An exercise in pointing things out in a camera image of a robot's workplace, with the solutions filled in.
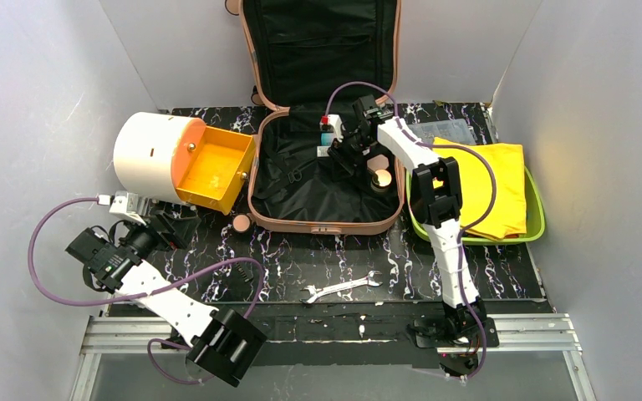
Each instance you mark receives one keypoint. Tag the silver open-end wrench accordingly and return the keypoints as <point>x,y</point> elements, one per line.
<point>371,279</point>

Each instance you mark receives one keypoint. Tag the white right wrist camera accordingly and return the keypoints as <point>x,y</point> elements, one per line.
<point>331,127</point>

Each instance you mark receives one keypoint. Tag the white toothpaste tube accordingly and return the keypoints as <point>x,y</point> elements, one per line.
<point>322,151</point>

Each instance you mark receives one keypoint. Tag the teal pink tube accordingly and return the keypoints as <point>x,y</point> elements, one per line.
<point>327,137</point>

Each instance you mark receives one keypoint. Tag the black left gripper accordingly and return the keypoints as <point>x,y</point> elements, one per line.
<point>167,230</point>

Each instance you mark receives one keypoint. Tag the clear plastic screw box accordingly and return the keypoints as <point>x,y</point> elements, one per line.
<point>454,130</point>

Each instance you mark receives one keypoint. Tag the round copper compact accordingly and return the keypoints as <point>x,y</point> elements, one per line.
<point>381,180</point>

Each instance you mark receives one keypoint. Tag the pink hard-shell suitcase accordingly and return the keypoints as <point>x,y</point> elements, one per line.
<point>310,58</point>

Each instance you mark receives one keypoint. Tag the black spring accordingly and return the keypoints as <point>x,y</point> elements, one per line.
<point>243,272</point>

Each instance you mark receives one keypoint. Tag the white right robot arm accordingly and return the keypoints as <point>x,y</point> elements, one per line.
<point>435,182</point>

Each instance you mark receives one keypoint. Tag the green plastic tray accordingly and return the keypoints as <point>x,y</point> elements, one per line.
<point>535,223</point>

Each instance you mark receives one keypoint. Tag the cream cylindrical drum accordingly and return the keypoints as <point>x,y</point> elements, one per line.
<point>182,160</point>

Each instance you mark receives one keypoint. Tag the aluminium frame rail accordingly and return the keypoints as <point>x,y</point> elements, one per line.
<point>114,363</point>

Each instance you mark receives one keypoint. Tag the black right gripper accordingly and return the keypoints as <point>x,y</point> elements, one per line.
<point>349,147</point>

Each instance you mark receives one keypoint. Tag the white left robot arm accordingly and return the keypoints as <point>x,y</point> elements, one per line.
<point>218,340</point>

